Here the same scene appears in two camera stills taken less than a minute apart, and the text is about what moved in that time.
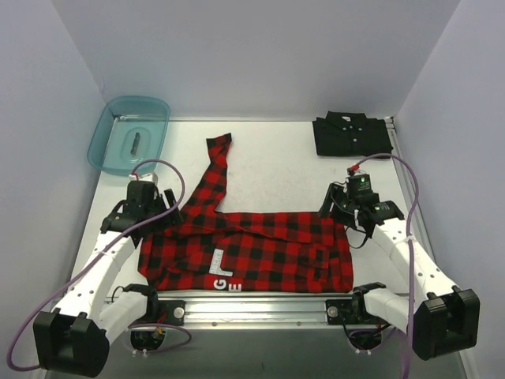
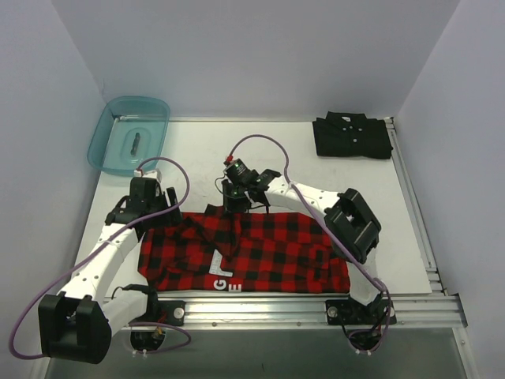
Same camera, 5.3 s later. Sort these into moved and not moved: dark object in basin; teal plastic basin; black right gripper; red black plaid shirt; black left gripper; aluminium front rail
Moved: red black plaid shirt; black right gripper
Not moved: teal plastic basin; dark object in basin; aluminium front rail; black left gripper
